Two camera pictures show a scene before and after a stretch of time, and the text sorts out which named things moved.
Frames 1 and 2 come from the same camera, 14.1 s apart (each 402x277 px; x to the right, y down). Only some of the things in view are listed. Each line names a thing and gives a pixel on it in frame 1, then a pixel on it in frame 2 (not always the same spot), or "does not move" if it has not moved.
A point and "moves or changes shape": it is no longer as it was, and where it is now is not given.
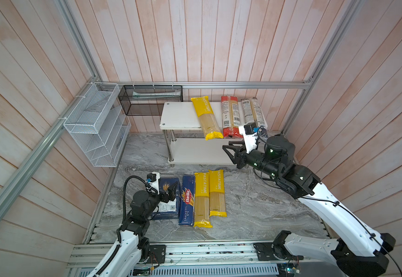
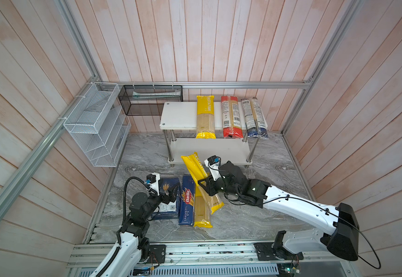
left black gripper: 171,194 does not move
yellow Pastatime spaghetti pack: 217,205 moves or changes shape
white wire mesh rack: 99,125 does not move
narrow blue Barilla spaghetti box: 187,200 does not move
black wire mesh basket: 148,100 does not move
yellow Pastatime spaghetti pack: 209,123 moves or changes shape
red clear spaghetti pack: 231,117 does not move
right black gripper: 241,157 -> 210,188
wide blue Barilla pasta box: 170,210 does not move
